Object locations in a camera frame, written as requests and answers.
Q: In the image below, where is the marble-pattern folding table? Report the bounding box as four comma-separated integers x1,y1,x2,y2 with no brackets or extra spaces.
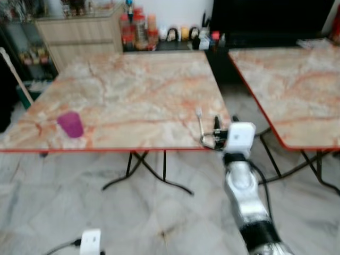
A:
228,47,340,195
0,50,232,197

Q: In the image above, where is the black and white small box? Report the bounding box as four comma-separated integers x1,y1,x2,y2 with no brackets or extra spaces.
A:
199,33,213,50

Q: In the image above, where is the black television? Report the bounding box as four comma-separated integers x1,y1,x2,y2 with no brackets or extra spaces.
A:
210,0,338,36

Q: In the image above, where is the printed magazine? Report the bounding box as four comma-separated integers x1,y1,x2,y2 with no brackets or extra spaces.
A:
305,38,336,50

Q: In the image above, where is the clear jar orange lid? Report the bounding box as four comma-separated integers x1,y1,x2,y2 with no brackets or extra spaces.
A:
147,14,159,46

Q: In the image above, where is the tall clear jar red lid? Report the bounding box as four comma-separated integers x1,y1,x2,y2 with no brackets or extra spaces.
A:
131,8,148,49

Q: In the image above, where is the red canister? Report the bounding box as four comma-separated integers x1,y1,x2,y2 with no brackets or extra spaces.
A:
332,16,340,44

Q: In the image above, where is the purple plastic cup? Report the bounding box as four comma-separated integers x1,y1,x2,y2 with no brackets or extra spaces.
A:
57,111,85,139

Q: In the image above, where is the light wooden drawer cabinet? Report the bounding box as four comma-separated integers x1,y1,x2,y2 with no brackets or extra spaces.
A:
35,7,124,71

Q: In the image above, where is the green plastic bin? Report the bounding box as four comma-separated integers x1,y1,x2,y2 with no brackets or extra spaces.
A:
16,82,39,105

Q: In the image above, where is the glass display shelf with toys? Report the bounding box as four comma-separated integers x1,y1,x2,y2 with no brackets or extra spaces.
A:
0,0,57,81

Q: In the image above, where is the light wooden stick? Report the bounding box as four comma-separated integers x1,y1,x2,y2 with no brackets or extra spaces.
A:
0,47,34,105

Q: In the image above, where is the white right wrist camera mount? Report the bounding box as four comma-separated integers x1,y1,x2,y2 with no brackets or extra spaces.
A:
223,122,257,156

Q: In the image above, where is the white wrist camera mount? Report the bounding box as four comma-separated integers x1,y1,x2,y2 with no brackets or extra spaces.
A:
80,229,102,255
223,122,257,156

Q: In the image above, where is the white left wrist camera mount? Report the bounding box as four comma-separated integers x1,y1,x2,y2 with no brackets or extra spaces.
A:
80,229,102,255

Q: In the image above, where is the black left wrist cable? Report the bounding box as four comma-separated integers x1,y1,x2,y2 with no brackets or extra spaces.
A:
42,239,82,255

